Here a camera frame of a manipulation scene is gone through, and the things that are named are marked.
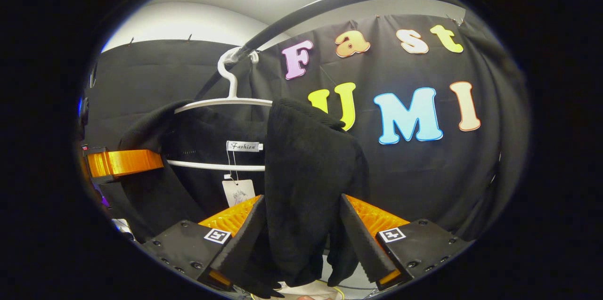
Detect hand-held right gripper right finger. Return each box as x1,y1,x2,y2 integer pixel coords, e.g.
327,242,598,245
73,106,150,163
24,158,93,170
339,194,474,291

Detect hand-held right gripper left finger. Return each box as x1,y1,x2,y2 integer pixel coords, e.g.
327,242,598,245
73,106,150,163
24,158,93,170
141,195,267,291

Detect beige laundry hamper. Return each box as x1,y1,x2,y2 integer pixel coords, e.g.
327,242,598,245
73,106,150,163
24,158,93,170
250,280,344,300

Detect black jacket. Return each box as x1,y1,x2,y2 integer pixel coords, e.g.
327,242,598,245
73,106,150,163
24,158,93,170
118,97,370,298

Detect white clothes hanger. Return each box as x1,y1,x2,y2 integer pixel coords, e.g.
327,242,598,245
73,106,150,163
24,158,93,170
174,47,274,172

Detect black clothes rack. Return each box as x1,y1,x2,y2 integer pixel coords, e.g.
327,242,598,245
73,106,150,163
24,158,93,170
193,0,467,103

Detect black backdrop cloth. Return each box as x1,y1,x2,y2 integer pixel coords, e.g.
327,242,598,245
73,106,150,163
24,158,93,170
85,14,530,244

